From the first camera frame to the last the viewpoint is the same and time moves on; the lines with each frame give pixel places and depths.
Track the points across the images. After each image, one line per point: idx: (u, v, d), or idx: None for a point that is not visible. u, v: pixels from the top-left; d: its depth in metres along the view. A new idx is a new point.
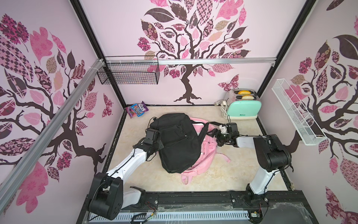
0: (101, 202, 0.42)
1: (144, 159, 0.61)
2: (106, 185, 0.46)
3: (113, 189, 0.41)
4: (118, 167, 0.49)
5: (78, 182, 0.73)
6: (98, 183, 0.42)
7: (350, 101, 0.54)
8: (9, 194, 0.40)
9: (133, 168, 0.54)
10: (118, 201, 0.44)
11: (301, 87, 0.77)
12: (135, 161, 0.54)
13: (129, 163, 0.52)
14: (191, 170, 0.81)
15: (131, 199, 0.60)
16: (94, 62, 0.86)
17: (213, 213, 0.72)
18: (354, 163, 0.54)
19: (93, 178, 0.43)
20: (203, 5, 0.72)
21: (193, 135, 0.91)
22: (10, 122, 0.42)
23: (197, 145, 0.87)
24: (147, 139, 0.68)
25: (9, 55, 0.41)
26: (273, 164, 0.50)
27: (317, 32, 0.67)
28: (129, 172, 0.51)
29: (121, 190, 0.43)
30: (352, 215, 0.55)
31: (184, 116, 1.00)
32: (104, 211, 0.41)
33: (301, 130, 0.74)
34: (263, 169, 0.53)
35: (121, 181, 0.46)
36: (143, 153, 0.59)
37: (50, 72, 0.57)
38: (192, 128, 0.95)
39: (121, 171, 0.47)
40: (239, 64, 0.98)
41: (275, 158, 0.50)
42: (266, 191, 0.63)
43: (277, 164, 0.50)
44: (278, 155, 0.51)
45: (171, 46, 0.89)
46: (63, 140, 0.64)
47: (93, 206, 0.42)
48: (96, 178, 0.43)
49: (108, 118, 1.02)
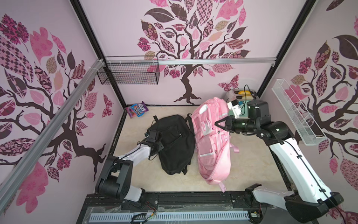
0: (110, 183, 0.45)
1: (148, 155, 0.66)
2: (115, 170, 0.49)
3: (123, 169, 0.45)
4: (127, 154, 0.54)
5: (78, 182, 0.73)
6: (109, 164, 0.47)
7: (350, 101, 0.55)
8: (9, 194, 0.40)
9: (139, 159, 0.58)
10: (126, 184, 0.47)
11: (301, 87, 0.77)
12: (141, 154, 0.60)
13: (137, 152, 0.58)
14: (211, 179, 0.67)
15: (133, 196, 0.61)
16: (94, 62, 0.86)
17: (214, 213, 0.72)
18: (354, 163, 0.54)
19: (106, 159, 0.47)
20: (203, 5, 0.72)
21: (188, 133, 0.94)
22: (10, 122, 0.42)
23: (192, 142, 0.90)
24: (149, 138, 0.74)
25: (9, 55, 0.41)
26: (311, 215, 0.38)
27: (317, 32, 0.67)
28: (136, 160, 0.56)
29: (130, 172, 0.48)
30: (352, 215, 0.55)
31: (178, 117, 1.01)
32: (112, 191, 0.43)
33: (301, 130, 0.74)
34: (280, 198, 0.50)
35: (131, 163, 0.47)
36: (148, 147, 0.64)
37: (50, 72, 0.57)
38: (187, 127, 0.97)
39: (130, 157, 0.53)
40: (239, 64, 0.98)
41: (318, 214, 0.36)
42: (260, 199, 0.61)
43: None
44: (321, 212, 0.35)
45: (171, 46, 0.89)
46: (63, 140, 0.64)
47: (103, 187, 0.44)
48: (108, 159, 0.47)
49: (108, 118, 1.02)
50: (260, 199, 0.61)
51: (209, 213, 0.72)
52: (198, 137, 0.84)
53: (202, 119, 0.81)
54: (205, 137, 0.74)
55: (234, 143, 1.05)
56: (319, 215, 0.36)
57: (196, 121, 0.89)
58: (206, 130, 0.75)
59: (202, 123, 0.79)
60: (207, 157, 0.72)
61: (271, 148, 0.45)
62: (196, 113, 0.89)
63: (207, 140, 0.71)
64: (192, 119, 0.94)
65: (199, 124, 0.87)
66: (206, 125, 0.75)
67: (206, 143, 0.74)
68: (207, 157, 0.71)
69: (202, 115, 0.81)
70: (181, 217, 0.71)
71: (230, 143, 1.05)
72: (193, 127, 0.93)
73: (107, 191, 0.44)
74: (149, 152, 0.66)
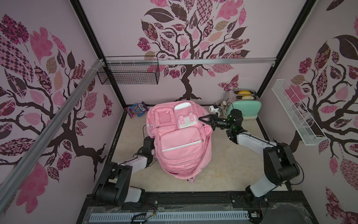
0: (107, 189, 0.44)
1: (145, 165, 0.66)
2: (113, 177, 0.49)
3: (122, 173, 0.46)
4: (126, 162, 0.55)
5: (79, 182, 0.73)
6: (108, 170, 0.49)
7: (350, 101, 0.55)
8: (9, 194, 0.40)
9: (136, 168, 0.58)
10: (124, 190, 0.47)
11: (301, 87, 0.77)
12: (139, 162, 0.60)
13: (135, 160, 0.59)
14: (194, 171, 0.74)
15: (132, 197, 0.60)
16: (94, 62, 0.86)
17: (214, 213, 0.72)
18: (354, 163, 0.54)
19: (105, 165, 0.48)
20: (203, 5, 0.72)
21: None
22: (10, 122, 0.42)
23: None
24: (145, 149, 0.73)
25: (9, 55, 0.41)
26: (284, 178, 0.46)
27: (317, 32, 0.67)
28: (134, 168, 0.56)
29: (129, 177, 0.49)
30: (352, 215, 0.55)
31: None
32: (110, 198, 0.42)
33: (301, 130, 0.74)
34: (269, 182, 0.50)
35: (131, 167, 0.53)
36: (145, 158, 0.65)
37: (50, 72, 0.57)
38: None
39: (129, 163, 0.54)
40: (239, 64, 0.98)
41: (285, 172, 0.46)
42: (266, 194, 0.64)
43: (288, 178, 0.46)
44: (288, 169, 0.47)
45: (171, 46, 0.89)
46: (63, 140, 0.64)
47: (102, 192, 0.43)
48: (108, 165, 0.48)
49: (108, 118, 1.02)
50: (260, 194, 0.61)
51: (209, 213, 0.72)
52: (164, 129, 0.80)
53: (176, 115, 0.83)
54: (182, 130, 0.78)
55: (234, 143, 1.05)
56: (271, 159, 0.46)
57: (161, 114, 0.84)
58: (184, 123, 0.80)
59: (179, 116, 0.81)
60: (186, 147, 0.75)
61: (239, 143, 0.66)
62: (167, 107, 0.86)
63: (189, 132, 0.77)
64: (154, 111, 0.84)
65: (165, 117, 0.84)
66: (185, 119, 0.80)
67: (182, 136, 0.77)
68: (186, 147, 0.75)
69: (177, 111, 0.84)
70: (182, 217, 0.71)
71: (230, 143, 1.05)
72: (152, 117, 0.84)
73: (105, 197, 0.43)
74: (145, 163, 0.66)
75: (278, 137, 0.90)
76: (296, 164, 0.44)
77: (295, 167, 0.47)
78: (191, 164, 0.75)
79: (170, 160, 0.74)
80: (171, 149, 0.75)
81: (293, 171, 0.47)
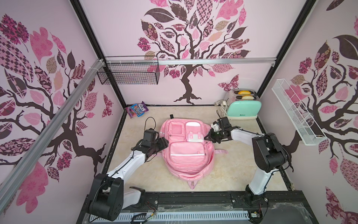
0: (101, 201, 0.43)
1: (144, 160, 0.63)
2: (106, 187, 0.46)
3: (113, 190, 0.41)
4: (118, 168, 0.49)
5: (78, 183, 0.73)
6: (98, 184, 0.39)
7: (350, 101, 0.54)
8: (9, 194, 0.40)
9: (132, 170, 0.54)
10: (118, 201, 0.44)
11: (301, 87, 0.77)
12: (135, 164, 0.56)
13: (129, 164, 0.53)
14: (196, 175, 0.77)
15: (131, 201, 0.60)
16: (94, 62, 0.86)
17: (213, 213, 0.72)
18: (354, 163, 0.54)
19: (93, 178, 0.43)
20: (203, 5, 0.72)
21: None
22: (10, 122, 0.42)
23: None
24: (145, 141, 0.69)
25: (9, 55, 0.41)
26: (271, 164, 0.50)
27: (317, 32, 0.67)
28: (128, 173, 0.52)
29: (123, 189, 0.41)
30: (352, 215, 0.55)
31: None
32: (104, 212, 0.41)
33: (301, 130, 0.74)
34: (261, 170, 0.52)
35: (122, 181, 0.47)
36: (142, 155, 0.60)
37: (50, 72, 0.57)
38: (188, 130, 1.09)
39: (121, 172, 0.48)
40: (239, 64, 0.98)
41: (272, 158, 0.50)
42: (265, 191, 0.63)
43: (275, 164, 0.50)
44: (275, 156, 0.51)
45: (171, 46, 0.89)
46: (63, 140, 0.64)
47: (93, 209, 0.41)
48: (97, 178, 0.43)
49: (108, 118, 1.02)
50: (259, 192, 0.63)
51: (209, 213, 0.72)
52: (175, 139, 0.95)
53: (187, 129, 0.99)
54: (190, 143, 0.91)
55: (234, 143, 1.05)
56: (258, 150, 0.51)
57: (174, 126, 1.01)
58: (192, 138, 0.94)
59: (189, 132, 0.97)
60: (190, 156, 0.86)
61: (234, 137, 0.70)
62: (180, 121, 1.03)
63: (196, 145, 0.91)
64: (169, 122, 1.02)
65: (177, 129, 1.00)
66: (194, 135, 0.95)
67: (189, 148, 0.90)
68: (191, 156, 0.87)
69: (189, 126, 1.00)
70: (182, 217, 0.71)
71: (230, 143, 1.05)
72: (166, 127, 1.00)
73: (98, 213, 0.41)
74: (143, 160, 0.61)
75: (281, 141, 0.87)
76: (282, 150, 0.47)
77: (282, 154, 0.51)
78: (194, 171, 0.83)
79: (175, 164, 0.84)
80: (178, 156, 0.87)
81: (280, 158, 0.51)
